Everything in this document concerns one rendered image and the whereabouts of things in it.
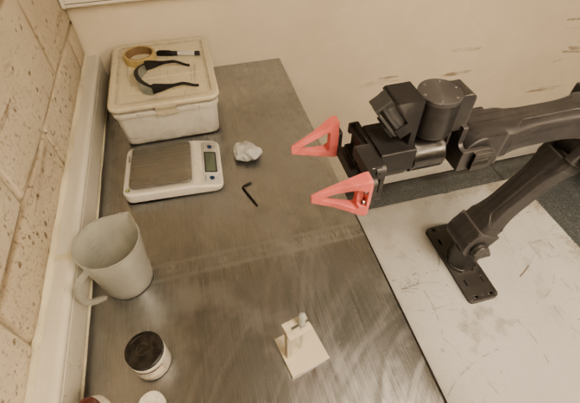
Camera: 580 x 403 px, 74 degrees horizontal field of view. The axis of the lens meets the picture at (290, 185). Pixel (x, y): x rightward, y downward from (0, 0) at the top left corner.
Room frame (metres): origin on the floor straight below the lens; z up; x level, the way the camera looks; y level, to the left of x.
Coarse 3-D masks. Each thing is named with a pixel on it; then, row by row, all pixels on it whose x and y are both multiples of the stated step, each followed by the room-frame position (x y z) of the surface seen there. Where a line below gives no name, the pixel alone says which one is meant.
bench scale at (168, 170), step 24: (168, 144) 0.83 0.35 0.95; (192, 144) 0.84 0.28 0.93; (216, 144) 0.85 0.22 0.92; (144, 168) 0.73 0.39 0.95; (168, 168) 0.73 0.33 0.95; (192, 168) 0.74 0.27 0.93; (216, 168) 0.75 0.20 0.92; (144, 192) 0.65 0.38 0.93; (168, 192) 0.66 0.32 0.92; (192, 192) 0.67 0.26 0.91
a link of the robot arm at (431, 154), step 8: (416, 136) 0.41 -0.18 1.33; (448, 136) 0.40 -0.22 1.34; (416, 144) 0.40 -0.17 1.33; (424, 144) 0.40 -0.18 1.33; (432, 144) 0.40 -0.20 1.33; (440, 144) 0.40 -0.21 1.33; (424, 152) 0.39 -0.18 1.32; (432, 152) 0.39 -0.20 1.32; (440, 152) 0.39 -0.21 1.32; (416, 160) 0.38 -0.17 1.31; (424, 160) 0.39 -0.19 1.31; (432, 160) 0.39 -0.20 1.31; (440, 160) 0.39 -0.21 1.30; (416, 168) 0.38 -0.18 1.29
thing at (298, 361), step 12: (288, 324) 0.27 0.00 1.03; (288, 336) 0.25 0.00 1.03; (312, 336) 0.30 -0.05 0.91; (288, 348) 0.25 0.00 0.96; (312, 348) 0.27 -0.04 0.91; (324, 348) 0.27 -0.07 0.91; (288, 360) 0.25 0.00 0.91; (300, 360) 0.25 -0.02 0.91; (312, 360) 0.25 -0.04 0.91; (324, 360) 0.25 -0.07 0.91; (300, 372) 0.23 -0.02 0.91
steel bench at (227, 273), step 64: (256, 64) 1.34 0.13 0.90; (256, 128) 0.96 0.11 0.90; (256, 192) 0.68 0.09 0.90; (192, 256) 0.48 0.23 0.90; (256, 256) 0.48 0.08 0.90; (320, 256) 0.48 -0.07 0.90; (128, 320) 0.33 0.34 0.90; (192, 320) 0.33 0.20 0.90; (256, 320) 0.33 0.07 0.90; (320, 320) 0.33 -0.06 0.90; (384, 320) 0.33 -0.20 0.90; (128, 384) 0.21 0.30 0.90; (192, 384) 0.21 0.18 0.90; (256, 384) 0.21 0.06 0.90; (320, 384) 0.21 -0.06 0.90; (384, 384) 0.21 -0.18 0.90
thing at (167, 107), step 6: (156, 102) 0.89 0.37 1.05; (162, 102) 0.89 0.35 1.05; (168, 102) 0.89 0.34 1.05; (174, 102) 0.89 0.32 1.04; (156, 108) 0.88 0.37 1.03; (162, 108) 0.88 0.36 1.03; (168, 108) 0.89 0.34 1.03; (174, 108) 0.89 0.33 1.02; (162, 114) 0.88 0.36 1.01; (168, 114) 0.89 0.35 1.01
